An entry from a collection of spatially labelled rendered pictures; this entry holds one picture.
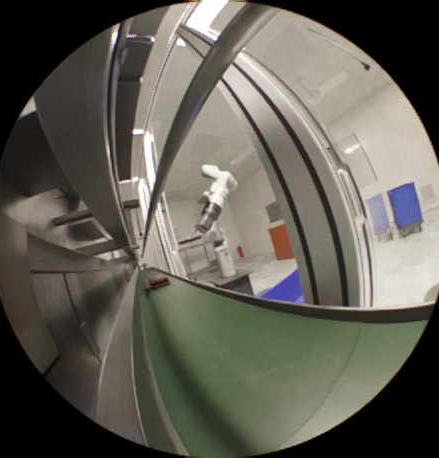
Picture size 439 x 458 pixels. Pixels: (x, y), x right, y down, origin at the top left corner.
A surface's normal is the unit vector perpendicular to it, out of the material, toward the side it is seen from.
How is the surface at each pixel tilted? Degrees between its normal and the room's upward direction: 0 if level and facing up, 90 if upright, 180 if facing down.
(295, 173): 90
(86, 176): 180
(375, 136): 90
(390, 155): 90
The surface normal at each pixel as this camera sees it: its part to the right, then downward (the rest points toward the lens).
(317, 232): -0.82, 0.21
